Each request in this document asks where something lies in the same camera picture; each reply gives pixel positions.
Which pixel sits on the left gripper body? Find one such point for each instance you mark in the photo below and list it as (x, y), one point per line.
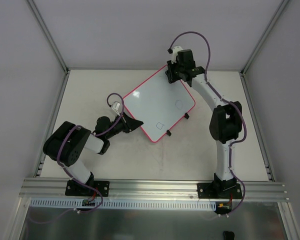
(125, 122)

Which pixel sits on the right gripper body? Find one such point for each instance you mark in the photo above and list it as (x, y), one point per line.
(172, 72)

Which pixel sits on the pink framed whiteboard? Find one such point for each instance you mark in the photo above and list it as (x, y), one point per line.
(160, 105)

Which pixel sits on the black whiteboard eraser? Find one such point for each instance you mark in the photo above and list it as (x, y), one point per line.
(169, 76)

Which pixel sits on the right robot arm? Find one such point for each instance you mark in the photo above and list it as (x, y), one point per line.
(225, 124)

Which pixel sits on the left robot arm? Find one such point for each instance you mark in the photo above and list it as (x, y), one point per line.
(66, 144)

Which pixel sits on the black object at bottom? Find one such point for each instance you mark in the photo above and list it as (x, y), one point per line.
(228, 235)

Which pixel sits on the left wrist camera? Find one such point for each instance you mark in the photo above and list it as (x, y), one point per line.
(116, 107)

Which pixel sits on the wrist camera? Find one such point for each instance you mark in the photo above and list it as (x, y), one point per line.
(173, 51)
(116, 107)

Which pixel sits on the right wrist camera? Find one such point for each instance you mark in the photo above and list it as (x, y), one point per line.
(173, 51)

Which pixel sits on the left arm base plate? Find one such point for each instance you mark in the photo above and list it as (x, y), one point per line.
(75, 189)

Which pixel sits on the white slotted cable duct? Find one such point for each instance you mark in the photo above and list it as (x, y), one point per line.
(125, 204)

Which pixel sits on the left aluminium frame post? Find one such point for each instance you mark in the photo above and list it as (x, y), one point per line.
(47, 34)

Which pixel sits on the aluminium frame post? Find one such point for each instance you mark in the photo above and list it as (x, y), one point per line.
(282, 7)
(47, 34)

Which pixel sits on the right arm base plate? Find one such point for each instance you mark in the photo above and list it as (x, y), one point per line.
(207, 191)

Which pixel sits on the right aluminium frame post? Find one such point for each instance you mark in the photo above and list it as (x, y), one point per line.
(282, 7)

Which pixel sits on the aluminium front rail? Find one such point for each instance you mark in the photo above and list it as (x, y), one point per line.
(167, 190)

